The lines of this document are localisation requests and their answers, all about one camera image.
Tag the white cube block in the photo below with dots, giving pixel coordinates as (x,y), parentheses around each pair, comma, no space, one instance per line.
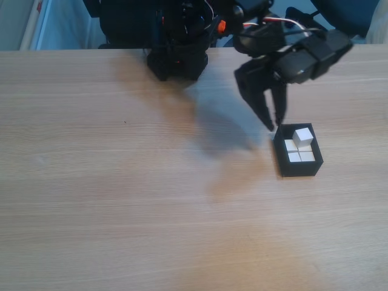
(306,148)
(294,157)
(289,145)
(303,138)
(307,156)

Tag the black open box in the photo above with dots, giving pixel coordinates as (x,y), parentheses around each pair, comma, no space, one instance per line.
(298,169)

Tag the orange plastic clip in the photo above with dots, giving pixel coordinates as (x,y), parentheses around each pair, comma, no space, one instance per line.
(222,26)

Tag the blue office chair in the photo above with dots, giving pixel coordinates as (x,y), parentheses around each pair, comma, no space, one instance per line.
(348,12)

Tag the pale beige fabric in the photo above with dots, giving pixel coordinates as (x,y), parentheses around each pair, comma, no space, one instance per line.
(379,27)

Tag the white board panel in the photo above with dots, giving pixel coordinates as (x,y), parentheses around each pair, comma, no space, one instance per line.
(54,24)

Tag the black oval camera box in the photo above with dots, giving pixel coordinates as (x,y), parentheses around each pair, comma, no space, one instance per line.
(327,51)

